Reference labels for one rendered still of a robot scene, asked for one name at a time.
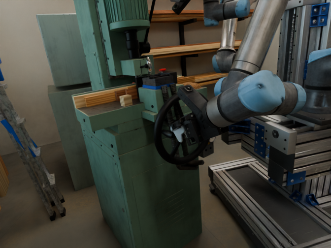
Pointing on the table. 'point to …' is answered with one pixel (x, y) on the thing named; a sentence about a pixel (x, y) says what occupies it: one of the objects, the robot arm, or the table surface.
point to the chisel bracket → (133, 67)
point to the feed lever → (144, 48)
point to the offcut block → (125, 100)
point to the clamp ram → (139, 83)
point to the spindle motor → (127, 15)
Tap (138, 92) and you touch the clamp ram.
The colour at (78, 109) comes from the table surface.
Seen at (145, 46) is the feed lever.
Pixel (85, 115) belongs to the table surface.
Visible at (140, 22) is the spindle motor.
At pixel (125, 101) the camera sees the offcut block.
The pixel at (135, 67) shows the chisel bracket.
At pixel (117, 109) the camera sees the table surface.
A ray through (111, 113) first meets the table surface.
